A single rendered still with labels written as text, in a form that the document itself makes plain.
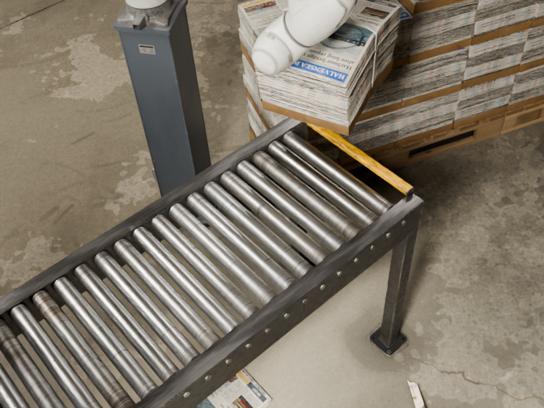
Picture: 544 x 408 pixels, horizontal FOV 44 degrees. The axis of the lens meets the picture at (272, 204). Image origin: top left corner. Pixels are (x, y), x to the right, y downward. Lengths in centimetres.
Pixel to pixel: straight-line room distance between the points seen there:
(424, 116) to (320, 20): 159
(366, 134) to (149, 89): 97
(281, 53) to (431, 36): 128
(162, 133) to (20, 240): 87
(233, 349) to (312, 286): 27
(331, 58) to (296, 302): 66
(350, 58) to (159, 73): 86
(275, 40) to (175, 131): 114
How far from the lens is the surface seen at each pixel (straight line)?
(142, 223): 198
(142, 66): 248
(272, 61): 157
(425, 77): 288
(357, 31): 192
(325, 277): 180
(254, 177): 205
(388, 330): 253
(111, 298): 184
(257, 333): 172
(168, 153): 275
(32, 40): 431
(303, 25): 153
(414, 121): 302
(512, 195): 318
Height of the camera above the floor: 228
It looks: 49 degrees down
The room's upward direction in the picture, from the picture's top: 4 degrees counter-clockwise
